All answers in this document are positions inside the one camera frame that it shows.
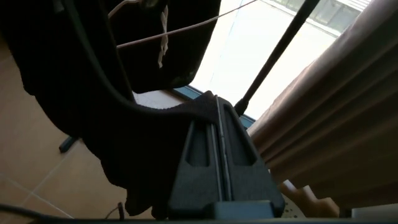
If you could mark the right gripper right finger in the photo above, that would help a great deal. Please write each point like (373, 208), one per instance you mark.
(258, 186)

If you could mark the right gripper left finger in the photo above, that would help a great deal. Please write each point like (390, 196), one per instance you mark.
(192, 183)

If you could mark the heap of clothes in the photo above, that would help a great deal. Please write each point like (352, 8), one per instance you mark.
(93, 124)

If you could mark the black garment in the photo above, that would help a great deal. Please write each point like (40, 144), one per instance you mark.
(186, 56)

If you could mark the pink clothes hanger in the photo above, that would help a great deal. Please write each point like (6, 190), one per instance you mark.
(186, 28)

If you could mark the black clothes rack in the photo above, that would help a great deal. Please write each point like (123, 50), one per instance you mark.
(273, 59)

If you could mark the brown curtain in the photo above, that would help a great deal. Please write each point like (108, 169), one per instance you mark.
(342, 109)

